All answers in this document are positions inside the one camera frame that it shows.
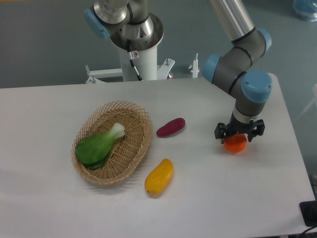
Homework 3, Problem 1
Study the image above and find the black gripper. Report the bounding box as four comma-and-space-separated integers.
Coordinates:
214, 116, 265, 144

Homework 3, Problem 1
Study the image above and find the orange fruit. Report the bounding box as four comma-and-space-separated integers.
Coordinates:
224, 134, 247, 153

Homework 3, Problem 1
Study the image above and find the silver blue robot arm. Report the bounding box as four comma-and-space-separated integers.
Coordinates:
84, 0, 272, 142

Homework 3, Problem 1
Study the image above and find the purple sweet potato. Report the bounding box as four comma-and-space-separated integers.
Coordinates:
156, 118, 186, 137

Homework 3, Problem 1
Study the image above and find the yellow mango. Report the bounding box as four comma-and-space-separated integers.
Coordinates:
144, 158, 174, 196

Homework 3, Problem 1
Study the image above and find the black device at table edge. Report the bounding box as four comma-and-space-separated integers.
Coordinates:
299, 200, 317, 227

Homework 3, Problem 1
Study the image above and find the woven wicker basket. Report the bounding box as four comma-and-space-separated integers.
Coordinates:
71, 101, 153, 185

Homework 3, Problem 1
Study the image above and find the blue object top right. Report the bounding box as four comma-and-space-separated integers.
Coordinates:
293, 0, 317, 22

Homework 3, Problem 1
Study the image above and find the green bok choy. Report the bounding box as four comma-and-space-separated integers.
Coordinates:
75, 122, 125, 170

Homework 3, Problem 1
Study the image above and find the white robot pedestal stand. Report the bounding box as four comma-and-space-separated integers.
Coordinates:
85, 46, 201, 84

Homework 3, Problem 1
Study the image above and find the black cable on pedestal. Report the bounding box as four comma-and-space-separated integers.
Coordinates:
126, 39, 144, 81

